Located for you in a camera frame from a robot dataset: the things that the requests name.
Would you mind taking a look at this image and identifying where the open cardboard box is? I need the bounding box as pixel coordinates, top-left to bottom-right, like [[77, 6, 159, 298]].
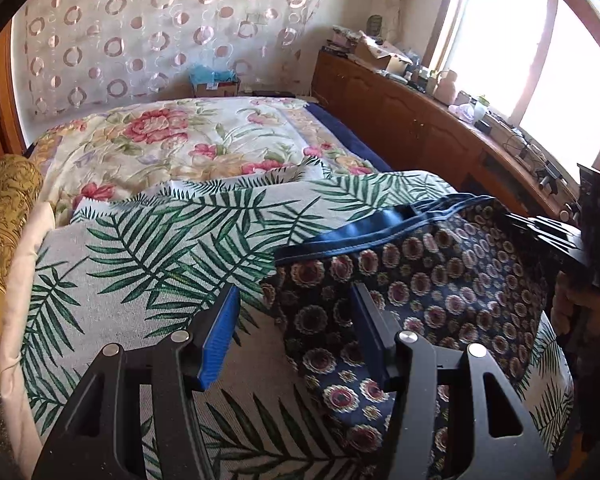
[[355, 35, 414, 76]]

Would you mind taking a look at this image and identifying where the floral quilt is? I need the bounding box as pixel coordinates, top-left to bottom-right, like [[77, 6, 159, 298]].
[[30, 96, 396, 226]]

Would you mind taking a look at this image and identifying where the long wooden cabinet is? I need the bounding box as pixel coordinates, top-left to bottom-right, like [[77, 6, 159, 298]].
[[311, 50, 581, 222]]

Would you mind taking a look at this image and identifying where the white jug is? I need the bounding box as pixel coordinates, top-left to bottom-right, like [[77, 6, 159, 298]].
[[432, 69, 461, 104]]

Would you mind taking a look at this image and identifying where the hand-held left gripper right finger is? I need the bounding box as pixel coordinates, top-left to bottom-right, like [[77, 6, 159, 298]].
[[350, 282, 556, 480]]

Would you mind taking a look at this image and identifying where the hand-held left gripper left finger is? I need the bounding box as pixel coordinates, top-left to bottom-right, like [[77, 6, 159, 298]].
[[32, 282, 242, 480]]

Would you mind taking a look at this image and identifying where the blue bed sheet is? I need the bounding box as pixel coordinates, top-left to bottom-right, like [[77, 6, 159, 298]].
[[307, 102, 394, 174]]

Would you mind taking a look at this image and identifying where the navy patterned shirt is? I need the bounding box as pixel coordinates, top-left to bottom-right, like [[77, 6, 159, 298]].
[[260, 195, 563, 480]]

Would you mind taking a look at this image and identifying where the palm leaf print blanket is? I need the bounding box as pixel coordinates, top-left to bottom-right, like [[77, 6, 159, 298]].
[[0, 170, 576, 480]]

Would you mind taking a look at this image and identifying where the stack of small boxes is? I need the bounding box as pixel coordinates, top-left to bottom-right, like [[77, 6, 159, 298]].
[[330, 25, 361, 56]]

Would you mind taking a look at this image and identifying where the person's right hand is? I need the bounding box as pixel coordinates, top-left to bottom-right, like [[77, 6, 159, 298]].
[[550, 271, 600, 348]]

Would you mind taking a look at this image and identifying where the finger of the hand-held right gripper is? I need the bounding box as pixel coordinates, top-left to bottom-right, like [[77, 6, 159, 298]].
[[502, 212, 584, 269]]

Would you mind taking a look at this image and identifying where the gold patterned cloth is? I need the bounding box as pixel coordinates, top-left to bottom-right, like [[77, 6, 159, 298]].
[[0, 154, 44, 441]]

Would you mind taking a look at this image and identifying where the wooden frame window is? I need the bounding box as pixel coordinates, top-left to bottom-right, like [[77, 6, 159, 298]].
[[425, 0, 600, 176]]

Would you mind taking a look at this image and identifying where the cardboard box with blue cloth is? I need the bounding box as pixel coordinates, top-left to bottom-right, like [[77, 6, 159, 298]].
[[189, 65, 241, 99]]

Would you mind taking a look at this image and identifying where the circle pattern curtain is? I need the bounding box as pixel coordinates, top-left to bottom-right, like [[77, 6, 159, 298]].
[[22, 0, 331, 121]]

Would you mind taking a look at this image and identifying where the wooden wardrobe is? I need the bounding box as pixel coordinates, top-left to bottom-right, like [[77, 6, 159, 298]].
[[0, 30, 29, 167]]

